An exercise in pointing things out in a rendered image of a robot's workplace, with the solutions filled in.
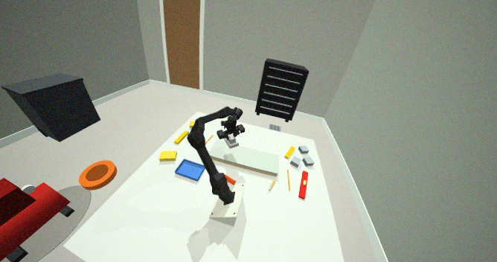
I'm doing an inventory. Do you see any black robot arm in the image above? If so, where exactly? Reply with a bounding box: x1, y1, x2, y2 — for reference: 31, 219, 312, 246
187, 106, 243, 205

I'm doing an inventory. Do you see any blue rectangular tray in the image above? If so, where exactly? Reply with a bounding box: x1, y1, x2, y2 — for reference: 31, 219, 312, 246
174, 159, 205, 182

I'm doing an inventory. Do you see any white panel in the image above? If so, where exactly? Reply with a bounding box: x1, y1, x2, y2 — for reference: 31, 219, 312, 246
208, 140, 279, 176

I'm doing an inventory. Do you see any red spirit level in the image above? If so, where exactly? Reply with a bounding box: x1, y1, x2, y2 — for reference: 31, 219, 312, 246
298, 170, 308, 199

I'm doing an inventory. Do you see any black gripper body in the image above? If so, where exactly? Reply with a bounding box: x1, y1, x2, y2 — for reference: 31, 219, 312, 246
217, 124, 245, 140

